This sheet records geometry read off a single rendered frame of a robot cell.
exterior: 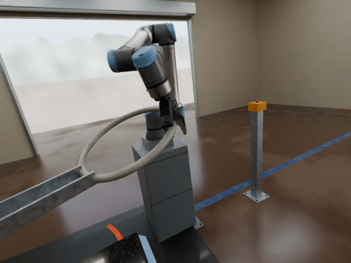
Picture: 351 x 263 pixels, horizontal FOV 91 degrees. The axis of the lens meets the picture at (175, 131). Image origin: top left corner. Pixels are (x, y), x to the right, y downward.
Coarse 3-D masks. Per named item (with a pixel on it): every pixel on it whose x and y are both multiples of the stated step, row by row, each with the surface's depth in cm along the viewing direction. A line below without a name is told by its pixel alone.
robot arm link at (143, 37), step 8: (136, 32) 108; (144, 32) 104; (152, 32) 111; (128, 40) 86; (136, 40) 87; (144, 40) 96; (152, 40) 112; (120, 48) 72; (128, 48) 74; (112, 56) 68; (120, 56) 68; (128, 56) 68; (112, 64) 69; (120, 64) 69; (128, 64) 69; (120, 72) 74
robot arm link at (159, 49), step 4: (152, 44) 71; (156, 44) 72; (136, 48) 69; (140, 48) 68; (156, 48) 67; (160, 48) 70; (160, 52) 66; (164, 52) 73; (164, 56) 70; (164, 60) 71
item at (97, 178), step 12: (144, 108) 95; (156, 108) 90; (120, 120) 97; (168, 132) 67; (84, 156) 79; (144, 156) 61; (156, 156) 62; (84, 168) 71; (132, 168) 59; (96, 180) 61; (108, 180) 60
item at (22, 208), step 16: (64, 176) 65; (32, 192) 58; (48, 192) 61; (64, 192) 55; (80, 192) 59; (0, 208) 52; (16, 208) 55; (32, 208) 49; (48, 208) 52; (0, 224) 44; (16, 224) 47
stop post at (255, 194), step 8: (248, 104) 170; (256, 104) 161; (264, 104) 164; (256, 112) 166; (256, 120) 168; (256, 128) 170; (256, 136) 172; (256, 144) 175; (256, 152) 177; (256, 160) 180; (256, 168) 182; (256, 176) 185; (256, 184) 188; (248, 192) 203; (256, 192) 191; (256, 200) 188
